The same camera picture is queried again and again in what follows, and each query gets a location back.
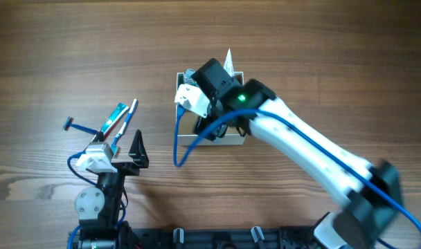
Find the white lotion tube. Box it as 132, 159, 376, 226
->
224, 48, 235, 77

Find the toothpaste tube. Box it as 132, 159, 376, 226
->
100, 102, 129, 138

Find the blue mouthwash bottle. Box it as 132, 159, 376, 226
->
183, 68, 197, 86

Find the blue disposable razor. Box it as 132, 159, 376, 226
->
63, 117, 98, 135

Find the blue white toothbrush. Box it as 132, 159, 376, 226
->
111, 99, 138, 147

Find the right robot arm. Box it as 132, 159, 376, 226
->
189, 58, 402, 248

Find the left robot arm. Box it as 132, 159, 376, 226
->
66, 129, 149, 249

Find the open white cardboard box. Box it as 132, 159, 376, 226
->
174, 71, 247, 147

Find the right blue cable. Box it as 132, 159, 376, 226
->
172, 105, 421, 249

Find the blue cable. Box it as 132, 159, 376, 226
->
172, 105, 421, 249
66, 150, 127, 249

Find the left blue cable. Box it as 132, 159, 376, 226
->
66, 150, 127, 249

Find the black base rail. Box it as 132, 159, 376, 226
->
67, 225, 322, 249

